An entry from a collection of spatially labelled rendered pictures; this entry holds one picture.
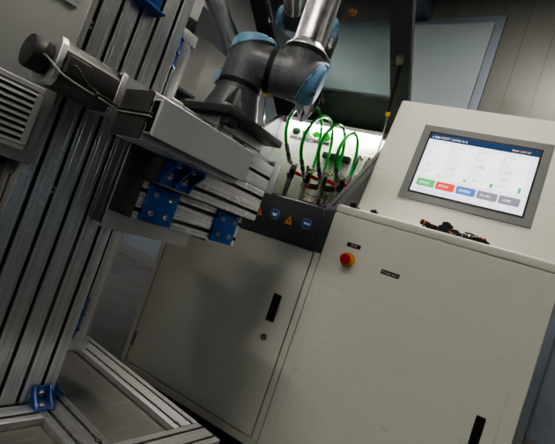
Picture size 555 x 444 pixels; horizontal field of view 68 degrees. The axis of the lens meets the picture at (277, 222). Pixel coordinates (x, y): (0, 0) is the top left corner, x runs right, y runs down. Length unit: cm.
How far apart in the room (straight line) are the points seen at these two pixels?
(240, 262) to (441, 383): 80
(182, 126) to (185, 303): 106
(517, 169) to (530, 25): 244
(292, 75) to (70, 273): 72
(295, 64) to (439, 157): 87
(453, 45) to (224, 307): 313
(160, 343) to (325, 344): 70
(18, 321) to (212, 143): 59
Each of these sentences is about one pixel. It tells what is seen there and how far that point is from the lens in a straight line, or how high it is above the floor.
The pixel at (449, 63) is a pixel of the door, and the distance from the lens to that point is 398.
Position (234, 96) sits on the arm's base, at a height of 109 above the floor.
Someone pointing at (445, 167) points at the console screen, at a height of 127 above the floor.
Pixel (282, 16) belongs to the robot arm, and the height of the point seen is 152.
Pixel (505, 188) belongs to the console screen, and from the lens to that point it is 172.
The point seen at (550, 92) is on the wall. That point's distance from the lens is 377.
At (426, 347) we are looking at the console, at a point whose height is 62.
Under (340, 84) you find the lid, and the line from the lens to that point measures 210.
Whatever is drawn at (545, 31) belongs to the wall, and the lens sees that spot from 404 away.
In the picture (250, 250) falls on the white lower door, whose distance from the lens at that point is 159.
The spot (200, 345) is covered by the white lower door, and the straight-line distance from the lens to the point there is 169.
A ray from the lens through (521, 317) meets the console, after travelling 139.
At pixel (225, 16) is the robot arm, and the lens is 169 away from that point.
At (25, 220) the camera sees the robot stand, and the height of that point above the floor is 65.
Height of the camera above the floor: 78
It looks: 3 degrees up
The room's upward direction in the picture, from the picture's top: 19 degrees clockwise
